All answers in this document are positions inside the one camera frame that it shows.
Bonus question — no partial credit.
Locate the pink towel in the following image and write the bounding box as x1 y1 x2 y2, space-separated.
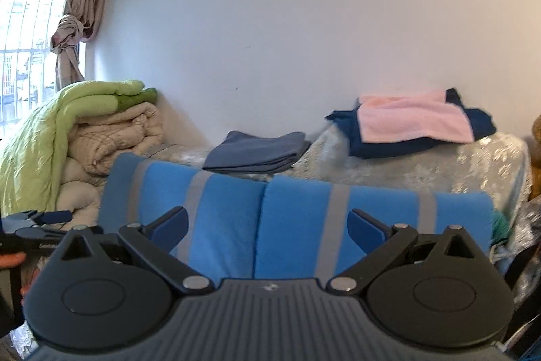
357 90 475 144

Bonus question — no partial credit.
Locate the navy blue garment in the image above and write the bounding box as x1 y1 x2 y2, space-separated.
325 88 497 159

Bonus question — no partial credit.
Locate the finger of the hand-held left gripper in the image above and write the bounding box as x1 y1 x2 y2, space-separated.
34 210 73 226
5 210 40 234

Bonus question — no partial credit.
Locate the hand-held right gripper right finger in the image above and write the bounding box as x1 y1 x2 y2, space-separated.
327 209 488 296

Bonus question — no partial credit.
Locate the light green quilt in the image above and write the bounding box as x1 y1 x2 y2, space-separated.
0 80 158 218

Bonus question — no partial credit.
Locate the beige folded quilt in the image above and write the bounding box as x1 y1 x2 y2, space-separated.
55 101 165 230

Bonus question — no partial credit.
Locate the black bag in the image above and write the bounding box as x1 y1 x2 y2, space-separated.
503 243 541 349

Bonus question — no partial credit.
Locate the barred window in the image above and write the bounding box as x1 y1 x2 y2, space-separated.
0 0 84 138

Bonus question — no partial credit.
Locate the floral lace cover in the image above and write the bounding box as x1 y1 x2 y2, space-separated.
148 123 532 227

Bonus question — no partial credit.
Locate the blue grey-striped pillow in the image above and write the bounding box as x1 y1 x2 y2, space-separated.
253 174 495 289
98 152 268 286

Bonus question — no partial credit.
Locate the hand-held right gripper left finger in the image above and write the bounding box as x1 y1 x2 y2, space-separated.
58 206 211 296

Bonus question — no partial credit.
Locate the brown teddy bear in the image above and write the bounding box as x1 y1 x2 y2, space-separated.
526 120 541 201

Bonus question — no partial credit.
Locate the folded grey-blue cloth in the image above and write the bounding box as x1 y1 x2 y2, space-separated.
202 130 312 175

